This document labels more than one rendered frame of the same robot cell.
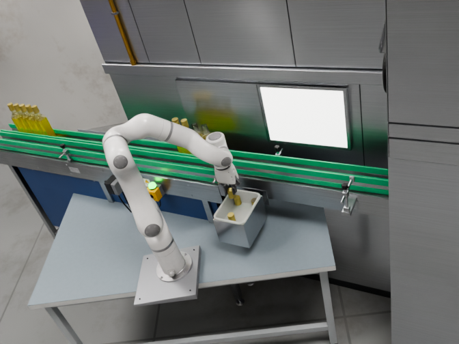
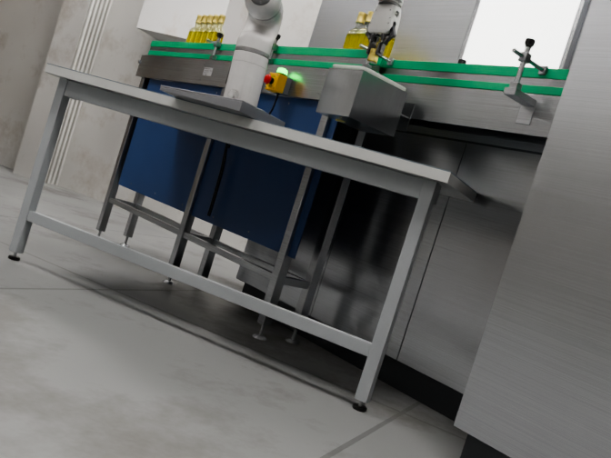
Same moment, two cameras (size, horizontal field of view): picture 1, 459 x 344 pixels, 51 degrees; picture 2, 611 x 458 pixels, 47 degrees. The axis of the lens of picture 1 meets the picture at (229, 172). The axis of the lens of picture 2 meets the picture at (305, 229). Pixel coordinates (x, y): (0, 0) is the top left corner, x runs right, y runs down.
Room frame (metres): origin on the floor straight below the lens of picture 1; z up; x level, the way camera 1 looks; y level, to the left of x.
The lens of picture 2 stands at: (-0.52, -0.49, 0.54)
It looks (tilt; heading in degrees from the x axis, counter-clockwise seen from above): 2 degrees down; 13
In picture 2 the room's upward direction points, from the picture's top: 17 degrees clockwise
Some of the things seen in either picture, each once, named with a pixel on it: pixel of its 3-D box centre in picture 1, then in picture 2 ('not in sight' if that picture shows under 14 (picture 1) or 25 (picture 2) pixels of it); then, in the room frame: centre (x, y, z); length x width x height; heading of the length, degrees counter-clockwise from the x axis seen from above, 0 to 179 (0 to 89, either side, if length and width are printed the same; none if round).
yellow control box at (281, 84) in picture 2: (154, 192); (277, 84); (2.14, 0.43, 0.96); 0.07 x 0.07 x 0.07; 54
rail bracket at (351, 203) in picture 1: (348, 200); (523, 80); (1.57, -0.48, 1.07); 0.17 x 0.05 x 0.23; 144
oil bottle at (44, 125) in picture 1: (44, 124); (215, 41); (2.85, 1.06, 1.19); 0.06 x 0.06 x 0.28; 54
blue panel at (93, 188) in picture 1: (116, 181); (237, 114); (2.52, 0.70, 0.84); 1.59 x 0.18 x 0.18; 54
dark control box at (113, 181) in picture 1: (115, 185); not in sight; (2.31, 0.66, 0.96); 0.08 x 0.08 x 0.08; 54
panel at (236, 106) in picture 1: (259, 112); (465, 29); (2.07, -0.22, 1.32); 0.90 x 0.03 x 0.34; 54
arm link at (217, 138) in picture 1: (218, 148); not in sight; (1.81, 0.02, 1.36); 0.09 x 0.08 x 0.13; 10
